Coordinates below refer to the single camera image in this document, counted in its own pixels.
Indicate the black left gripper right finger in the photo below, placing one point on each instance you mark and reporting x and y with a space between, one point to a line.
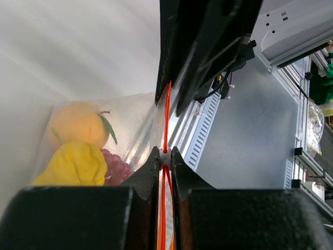
210 218

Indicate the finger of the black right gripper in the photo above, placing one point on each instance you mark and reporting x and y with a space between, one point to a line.
217 35
170 17

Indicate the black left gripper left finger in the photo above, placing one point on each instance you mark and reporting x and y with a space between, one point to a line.
87 217

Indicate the red grape bunch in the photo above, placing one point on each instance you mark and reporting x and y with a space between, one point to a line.
117 170

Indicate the yellow lemon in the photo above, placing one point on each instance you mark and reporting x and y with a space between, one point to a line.
74 164

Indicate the clear zip bag orange zipper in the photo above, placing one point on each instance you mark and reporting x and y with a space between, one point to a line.
139 125

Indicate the orange with green leaf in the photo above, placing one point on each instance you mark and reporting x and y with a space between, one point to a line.
80 121

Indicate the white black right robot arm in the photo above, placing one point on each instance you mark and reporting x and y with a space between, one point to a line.
285 31

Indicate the clear bag of items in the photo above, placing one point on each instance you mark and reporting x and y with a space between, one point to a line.
310 126

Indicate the white slotted cable duct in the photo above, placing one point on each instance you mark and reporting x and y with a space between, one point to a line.
201 121

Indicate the aluminium mounting rail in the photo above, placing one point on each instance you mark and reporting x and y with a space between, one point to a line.
178 129

